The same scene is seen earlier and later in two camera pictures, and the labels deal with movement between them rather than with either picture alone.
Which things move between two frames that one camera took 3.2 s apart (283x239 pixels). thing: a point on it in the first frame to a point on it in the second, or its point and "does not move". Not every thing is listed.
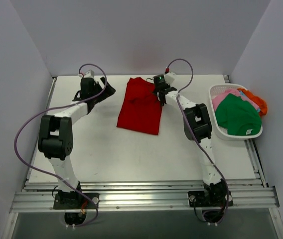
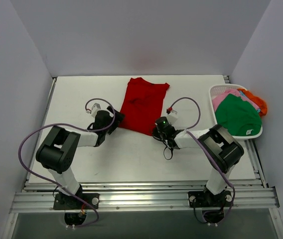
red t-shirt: [140, 110] does not move
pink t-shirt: [217, 99] does not move
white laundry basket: [216, 89] does not move
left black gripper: [101, 90] to [115, 118]
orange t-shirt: [259, 102] does not move
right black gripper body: [162, 90] to [157, 132]
